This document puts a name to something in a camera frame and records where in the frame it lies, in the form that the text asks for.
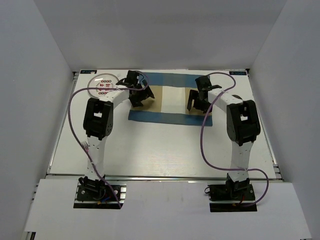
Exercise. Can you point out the blue corner sticker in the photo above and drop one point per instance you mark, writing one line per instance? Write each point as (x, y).
(238, 73)
(88, 71)

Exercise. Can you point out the brown metal cup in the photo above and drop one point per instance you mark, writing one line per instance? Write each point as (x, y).
(236, 96)

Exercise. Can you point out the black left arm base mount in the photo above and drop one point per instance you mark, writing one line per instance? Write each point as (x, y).
(104, 200)

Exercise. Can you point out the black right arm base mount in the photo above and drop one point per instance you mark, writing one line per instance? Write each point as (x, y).
(222, 201)

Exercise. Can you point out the fork with pink handle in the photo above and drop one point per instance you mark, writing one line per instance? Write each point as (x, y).
(85, 146)

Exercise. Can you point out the white plate with red print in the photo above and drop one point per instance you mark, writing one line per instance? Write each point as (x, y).
(101, 84)

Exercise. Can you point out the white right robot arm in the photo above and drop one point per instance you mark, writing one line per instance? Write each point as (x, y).
(242, 126)

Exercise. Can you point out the blue tan white cloth napkin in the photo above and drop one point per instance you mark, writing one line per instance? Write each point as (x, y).
(169, 105)

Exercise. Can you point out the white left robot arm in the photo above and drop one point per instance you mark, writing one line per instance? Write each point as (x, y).
(106, 94)

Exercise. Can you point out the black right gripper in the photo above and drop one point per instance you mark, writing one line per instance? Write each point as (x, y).
(193, 95)

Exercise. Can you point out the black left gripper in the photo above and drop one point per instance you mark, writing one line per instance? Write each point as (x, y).
(146, 93)

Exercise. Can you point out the blue left corner sticker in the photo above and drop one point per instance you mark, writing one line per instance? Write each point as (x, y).
(88, 71)

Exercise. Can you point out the blue right corner sticker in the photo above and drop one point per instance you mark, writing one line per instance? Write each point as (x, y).
(238, 73)

